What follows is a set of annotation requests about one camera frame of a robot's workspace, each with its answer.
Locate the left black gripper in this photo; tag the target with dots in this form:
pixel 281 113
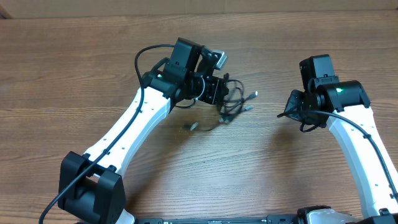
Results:
pixel 212 94

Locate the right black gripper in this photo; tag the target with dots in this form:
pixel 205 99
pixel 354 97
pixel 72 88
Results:
pixel 291 111

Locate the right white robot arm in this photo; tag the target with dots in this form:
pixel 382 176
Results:
pixel 345 109

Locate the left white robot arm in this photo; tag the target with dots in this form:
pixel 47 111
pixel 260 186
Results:
pixel 91 184

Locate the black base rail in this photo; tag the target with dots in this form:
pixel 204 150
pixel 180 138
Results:
pixel 248 219

